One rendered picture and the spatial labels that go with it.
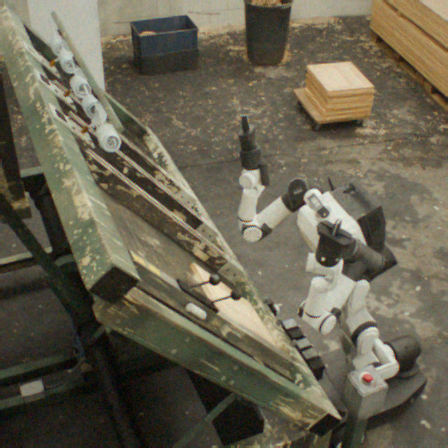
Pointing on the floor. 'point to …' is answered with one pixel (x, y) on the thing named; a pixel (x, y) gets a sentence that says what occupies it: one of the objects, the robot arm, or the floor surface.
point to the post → (353, 433)
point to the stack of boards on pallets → (415, 40)
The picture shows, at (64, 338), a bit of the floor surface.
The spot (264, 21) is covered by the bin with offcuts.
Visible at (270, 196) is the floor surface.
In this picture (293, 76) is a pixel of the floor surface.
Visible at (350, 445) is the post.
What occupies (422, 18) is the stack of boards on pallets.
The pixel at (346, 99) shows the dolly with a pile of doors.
